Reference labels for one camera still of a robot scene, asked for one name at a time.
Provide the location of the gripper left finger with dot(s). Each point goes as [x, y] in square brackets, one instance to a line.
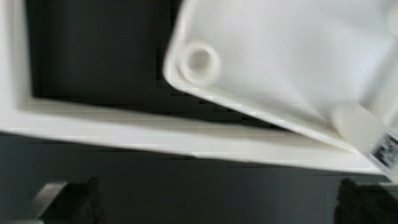
[67, 204]

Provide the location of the white desk top tray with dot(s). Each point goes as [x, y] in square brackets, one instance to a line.
[282, 57]

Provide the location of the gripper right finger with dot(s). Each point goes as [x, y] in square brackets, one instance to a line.
[367, 203]

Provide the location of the white U-shaped fence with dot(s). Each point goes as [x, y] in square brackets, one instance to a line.
[305, 147]

